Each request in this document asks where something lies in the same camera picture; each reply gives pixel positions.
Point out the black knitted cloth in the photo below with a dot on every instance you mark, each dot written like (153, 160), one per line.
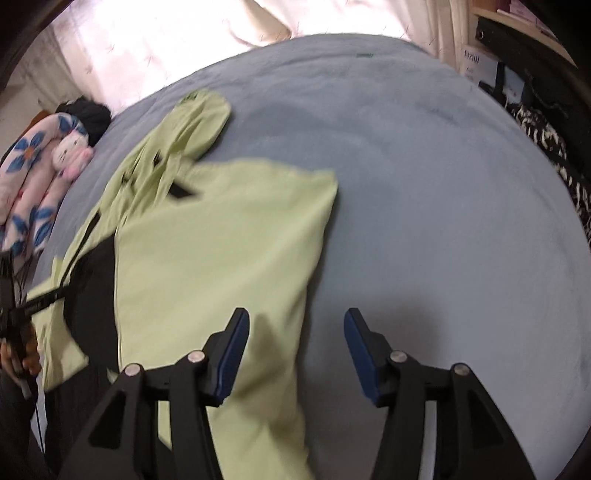
(90, 113)

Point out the white cardboard box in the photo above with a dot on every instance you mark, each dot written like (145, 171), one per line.
(480, 60)

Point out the grey-blue bed blanket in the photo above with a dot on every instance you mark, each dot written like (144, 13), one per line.
(438, 207)

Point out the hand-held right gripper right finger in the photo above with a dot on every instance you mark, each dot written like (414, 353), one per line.
(358, 355)

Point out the person's left hand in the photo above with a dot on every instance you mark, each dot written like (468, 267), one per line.
(28, 357)

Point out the person's left forearm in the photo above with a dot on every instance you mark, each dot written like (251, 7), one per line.
(16, 424)

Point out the pink quilt with blue flowers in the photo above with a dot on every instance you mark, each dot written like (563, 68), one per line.
(27, 184)

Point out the white cat plush toy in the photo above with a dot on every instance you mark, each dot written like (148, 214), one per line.
(69, 154)

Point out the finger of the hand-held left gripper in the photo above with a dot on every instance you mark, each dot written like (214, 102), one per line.
(44, 300)

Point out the black and white patterned cloth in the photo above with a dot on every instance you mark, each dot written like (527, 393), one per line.
(563, 161)

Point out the black furniture frame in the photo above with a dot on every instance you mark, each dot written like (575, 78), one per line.
(531, 50)

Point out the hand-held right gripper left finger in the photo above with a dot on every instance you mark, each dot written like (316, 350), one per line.
(233, 350)

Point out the white patterned curtain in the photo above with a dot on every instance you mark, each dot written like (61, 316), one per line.
(184, 41)

